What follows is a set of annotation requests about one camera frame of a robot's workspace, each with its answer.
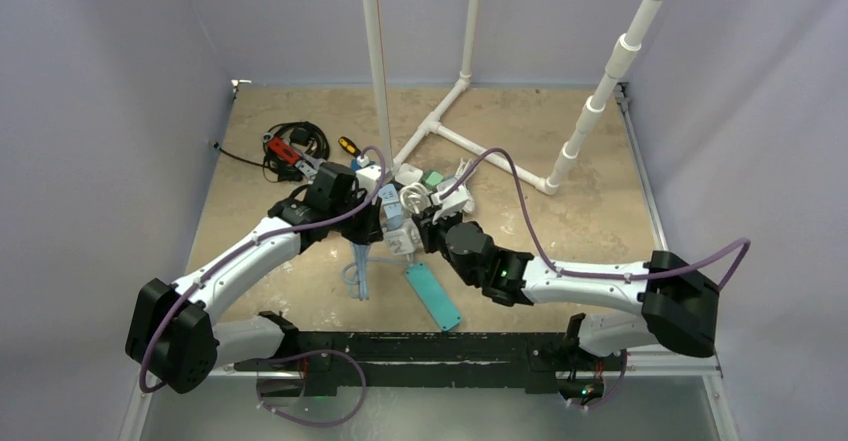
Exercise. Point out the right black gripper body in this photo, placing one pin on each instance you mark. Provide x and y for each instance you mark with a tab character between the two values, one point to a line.
429	224

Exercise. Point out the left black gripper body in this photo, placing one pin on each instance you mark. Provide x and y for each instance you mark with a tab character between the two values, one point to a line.
357	226

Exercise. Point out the white cube socket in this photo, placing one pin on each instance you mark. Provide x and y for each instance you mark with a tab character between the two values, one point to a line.
403	240

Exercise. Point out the green plug adapter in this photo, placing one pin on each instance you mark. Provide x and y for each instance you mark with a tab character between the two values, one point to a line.
432	179

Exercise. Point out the white plug adapter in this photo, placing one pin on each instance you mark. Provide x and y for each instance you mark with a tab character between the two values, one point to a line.
407	174

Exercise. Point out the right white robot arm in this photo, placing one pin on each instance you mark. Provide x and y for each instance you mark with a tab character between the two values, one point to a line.
663	300

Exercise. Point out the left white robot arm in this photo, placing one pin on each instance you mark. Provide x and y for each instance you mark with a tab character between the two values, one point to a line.
177	334

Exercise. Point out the light blue power strip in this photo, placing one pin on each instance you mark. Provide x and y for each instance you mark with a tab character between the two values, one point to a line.
391	206

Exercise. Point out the teal rectangular box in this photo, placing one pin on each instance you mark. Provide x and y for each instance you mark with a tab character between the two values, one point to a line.
432	295

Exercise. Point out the silver adjustable wrench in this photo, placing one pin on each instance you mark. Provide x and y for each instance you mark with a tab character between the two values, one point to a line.
305	169

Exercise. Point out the yellow black screwdriver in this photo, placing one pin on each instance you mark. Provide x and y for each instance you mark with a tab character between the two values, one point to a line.
349	146

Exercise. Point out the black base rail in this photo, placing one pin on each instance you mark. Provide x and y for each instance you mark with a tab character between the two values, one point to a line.
535	362

